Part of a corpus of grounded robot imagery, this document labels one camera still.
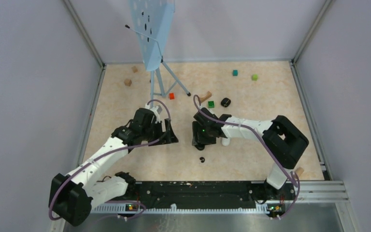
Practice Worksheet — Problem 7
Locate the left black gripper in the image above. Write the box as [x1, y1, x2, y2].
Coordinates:
[142, 118, 178, 146]

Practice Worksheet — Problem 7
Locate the white charging case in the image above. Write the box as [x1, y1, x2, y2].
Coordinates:
[221, 138, 230, 146]

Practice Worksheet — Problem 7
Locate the black earbud charging case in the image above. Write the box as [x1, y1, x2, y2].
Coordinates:
[220, 98, 231, 108]

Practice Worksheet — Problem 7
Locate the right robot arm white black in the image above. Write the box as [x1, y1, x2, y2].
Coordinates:
[192, 107, 309, 199]

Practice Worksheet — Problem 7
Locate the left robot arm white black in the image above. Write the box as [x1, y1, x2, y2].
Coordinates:
[48, 106, 178, 226]

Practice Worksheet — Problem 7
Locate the wooden cube near stand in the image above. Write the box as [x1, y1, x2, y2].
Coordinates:
[124, 79, 132, 87]

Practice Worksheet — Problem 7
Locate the light blue music stand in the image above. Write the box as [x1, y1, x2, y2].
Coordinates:
[125, 0, 191, 99]

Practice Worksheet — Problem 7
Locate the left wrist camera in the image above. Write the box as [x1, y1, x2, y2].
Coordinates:
[145, 103, 162, 122]

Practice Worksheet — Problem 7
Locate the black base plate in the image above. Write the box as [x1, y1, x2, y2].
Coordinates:
[105, 181, 284, 210]

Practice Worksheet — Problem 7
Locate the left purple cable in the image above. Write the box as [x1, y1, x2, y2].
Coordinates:
[48, 99, 172, 221]

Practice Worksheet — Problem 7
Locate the aluminium rail frame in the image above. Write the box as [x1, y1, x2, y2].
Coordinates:
[49, 173, 358, 231]

